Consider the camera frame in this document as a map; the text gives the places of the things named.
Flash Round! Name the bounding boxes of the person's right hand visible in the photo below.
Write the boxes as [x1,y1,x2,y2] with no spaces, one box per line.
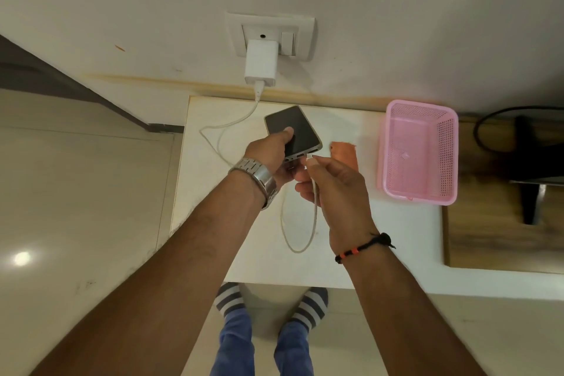
[294,155,380,256]

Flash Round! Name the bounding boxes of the person's left hand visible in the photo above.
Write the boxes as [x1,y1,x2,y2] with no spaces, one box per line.
[244,127,302,191]

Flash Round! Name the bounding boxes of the dark grey smartphone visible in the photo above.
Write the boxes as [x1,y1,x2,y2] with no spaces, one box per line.
[263,105,323,163]

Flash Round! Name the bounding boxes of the white charging cable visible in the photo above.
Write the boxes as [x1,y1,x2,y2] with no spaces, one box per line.
[200,80,320,254]

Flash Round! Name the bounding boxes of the person's right forearm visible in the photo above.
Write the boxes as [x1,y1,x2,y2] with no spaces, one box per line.
[337,237,490,376]

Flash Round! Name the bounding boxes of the person's left forearm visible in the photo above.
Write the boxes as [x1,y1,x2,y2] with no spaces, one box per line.
[28,171,276,376]

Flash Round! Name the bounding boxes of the orange cloth piece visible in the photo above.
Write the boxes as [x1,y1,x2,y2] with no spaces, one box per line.
[330,141,359,172]

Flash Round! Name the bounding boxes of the silver metal wristwatch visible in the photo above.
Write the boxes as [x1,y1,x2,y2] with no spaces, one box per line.
[227,157,278,211]

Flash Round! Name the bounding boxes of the white charger adapter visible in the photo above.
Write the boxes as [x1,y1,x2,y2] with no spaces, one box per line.
[244,39,279,87]

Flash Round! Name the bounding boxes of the pink plastic basket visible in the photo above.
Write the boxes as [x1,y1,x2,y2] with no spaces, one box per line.
[377,99,460,206]

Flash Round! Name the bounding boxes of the striped right sock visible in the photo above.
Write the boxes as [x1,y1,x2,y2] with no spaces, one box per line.
[286,286,329,331]

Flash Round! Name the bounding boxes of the striped sock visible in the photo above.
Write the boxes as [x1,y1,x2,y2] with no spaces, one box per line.
[214,282,246,320]
[286,286,329,331]

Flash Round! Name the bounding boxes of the striped left sock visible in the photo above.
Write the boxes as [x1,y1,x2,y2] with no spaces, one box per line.
[214,282,246,320]

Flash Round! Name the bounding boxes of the brown wooden desk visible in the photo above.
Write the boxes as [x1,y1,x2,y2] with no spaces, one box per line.
[442,115,564,275]

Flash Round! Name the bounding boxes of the blue jeans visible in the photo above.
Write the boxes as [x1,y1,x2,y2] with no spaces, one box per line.
[211,306,315,376]

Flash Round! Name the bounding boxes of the black monitor stand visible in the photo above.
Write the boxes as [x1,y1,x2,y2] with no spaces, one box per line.
[510,115,564,226]

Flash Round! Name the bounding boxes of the black and red thread bracelet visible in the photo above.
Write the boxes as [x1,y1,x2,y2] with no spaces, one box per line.
[334,232,396,265]

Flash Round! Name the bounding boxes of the white wall socket plate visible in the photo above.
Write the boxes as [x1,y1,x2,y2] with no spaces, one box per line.
[226,12,317,62]

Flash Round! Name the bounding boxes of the black cable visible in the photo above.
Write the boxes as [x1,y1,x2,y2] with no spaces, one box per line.
[473,105,564,154]

